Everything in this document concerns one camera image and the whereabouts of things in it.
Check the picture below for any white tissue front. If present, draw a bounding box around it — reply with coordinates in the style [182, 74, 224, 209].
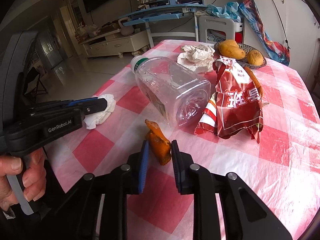
[84, 94, 116, 129]

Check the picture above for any person's left hand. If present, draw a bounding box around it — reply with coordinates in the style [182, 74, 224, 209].
[1, 148, 47, 213]

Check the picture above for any cream tv cabinet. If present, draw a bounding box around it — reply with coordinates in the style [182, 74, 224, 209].
[79, 29, 149, 57]

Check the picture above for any clear plastic water bottle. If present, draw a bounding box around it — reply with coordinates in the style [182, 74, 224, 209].
[130, 55, 212, 126]

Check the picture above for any red snack wrapper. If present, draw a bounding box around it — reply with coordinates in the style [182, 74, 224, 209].
[194, 56, 264, 143]

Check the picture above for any beige kettlebell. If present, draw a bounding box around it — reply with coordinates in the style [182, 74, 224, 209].
[118, 17, 135, 36]

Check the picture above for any pink checkered tablecloth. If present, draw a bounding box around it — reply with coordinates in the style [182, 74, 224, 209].
[46, 56, 319, 239]

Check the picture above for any crumpled tissue near fruit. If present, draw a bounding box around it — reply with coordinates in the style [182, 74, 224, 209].
[177, 44, 215, 74]

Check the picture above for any blue study desk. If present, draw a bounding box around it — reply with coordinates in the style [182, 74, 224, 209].
[123, 0, 206, 48]

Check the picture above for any yellow mango middle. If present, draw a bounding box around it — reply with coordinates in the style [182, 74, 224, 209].
[217, 40, 246, 60]

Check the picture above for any round brown fruit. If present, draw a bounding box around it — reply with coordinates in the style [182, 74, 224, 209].
[247, 49, 264, 66]

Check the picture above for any white plastic stool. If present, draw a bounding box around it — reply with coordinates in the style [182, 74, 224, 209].
[199, 16, 244, 44]

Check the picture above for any colourful hanging bag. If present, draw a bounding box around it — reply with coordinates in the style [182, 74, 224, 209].
[239, 0, 291, 66]

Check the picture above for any blue crumpled cloth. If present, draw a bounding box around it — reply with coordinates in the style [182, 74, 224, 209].
[205, 2, 242, 23]

